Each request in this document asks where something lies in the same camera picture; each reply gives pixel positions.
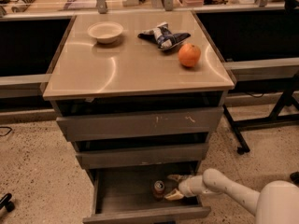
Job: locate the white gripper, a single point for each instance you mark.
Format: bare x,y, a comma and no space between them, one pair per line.
186,188

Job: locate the red coke can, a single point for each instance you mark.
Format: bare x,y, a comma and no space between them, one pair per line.
158,189

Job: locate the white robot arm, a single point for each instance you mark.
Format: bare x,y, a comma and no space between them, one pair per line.
276,203

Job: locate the middle drawer front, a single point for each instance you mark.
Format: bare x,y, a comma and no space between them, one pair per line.
142,156

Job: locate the open bottom drawer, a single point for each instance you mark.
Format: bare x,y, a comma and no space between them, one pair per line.
124,195

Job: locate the top drawer front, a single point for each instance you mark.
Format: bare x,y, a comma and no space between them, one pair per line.
139,124

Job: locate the grey drawer cabinet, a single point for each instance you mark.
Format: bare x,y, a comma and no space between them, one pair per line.
133,75

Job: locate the orange fruit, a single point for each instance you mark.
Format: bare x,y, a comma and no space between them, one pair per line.
189,55

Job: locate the blue white chip bag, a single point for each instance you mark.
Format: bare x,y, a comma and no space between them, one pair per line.
163,37

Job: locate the white bowl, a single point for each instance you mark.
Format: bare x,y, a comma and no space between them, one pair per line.
105,32

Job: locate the black caster bottom left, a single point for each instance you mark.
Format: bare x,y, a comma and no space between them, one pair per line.
5,202

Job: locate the black table leg frame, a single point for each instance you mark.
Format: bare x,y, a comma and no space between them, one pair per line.
274,117

